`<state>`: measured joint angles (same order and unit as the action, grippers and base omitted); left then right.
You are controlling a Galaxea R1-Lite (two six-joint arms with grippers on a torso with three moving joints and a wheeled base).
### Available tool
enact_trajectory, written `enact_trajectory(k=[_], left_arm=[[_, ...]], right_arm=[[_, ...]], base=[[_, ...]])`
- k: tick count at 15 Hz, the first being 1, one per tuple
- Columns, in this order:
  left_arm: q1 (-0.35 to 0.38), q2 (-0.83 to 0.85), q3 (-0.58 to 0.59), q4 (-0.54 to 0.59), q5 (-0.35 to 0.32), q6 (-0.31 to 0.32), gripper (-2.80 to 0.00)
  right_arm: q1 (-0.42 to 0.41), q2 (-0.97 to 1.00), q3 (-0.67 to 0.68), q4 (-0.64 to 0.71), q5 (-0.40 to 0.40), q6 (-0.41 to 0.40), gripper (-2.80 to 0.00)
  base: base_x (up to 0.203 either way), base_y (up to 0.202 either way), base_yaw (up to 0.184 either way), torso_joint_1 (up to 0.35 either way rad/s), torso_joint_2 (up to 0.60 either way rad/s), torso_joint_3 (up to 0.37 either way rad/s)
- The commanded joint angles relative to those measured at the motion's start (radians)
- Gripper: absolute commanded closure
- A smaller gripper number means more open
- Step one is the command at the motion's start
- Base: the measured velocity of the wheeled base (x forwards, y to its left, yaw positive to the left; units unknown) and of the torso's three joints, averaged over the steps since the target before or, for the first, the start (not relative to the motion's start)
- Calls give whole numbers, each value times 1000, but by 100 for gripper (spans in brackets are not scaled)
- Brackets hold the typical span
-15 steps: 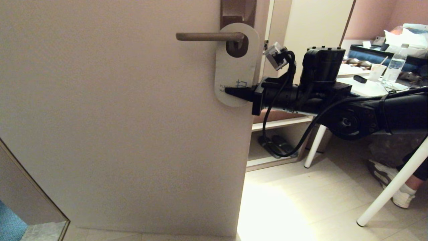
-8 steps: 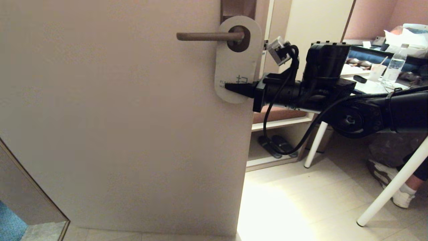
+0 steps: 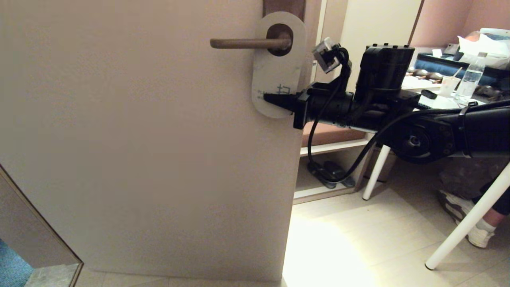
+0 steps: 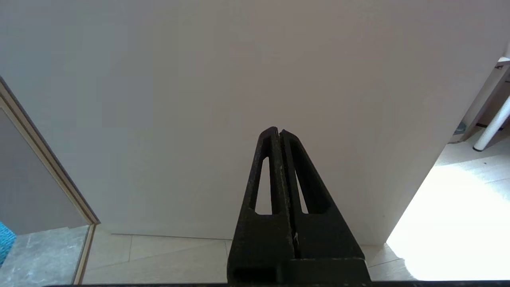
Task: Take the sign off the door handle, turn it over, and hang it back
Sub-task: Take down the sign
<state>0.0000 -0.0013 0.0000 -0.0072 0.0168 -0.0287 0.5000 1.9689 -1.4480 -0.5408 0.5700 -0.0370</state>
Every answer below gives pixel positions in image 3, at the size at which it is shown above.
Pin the white shelf bench unit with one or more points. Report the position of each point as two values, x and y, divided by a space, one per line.
370 20

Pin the person's leg black trousers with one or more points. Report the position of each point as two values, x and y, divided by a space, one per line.
498 199

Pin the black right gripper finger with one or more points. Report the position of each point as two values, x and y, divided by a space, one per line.
283 101

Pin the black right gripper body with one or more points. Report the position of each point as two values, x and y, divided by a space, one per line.
330 107

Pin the blue and white door hanger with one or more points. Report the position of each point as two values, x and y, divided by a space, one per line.
279 71

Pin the blue carpet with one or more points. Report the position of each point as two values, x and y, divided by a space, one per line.
12 271

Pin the small black box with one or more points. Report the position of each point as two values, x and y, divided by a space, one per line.
428 94

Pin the white round table leg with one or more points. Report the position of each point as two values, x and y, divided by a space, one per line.
376 171
462 227

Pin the black slipper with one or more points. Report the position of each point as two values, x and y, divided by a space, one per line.
318 169
348 181

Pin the clear plastic water bottle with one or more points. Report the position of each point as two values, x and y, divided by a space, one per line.
470 79

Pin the white paper sheet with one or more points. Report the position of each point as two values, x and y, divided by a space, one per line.
414 83

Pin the white paper cup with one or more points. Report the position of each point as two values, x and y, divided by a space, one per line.
448 85

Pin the dark blue tray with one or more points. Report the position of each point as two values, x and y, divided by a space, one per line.
434 65

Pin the white plastic bag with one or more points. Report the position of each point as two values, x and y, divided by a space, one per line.
490 48

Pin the white sneaker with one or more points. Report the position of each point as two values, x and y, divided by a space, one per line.
458 207

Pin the beige room door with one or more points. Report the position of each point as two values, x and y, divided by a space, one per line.
139 139

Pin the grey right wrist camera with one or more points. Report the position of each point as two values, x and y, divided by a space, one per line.
326 56

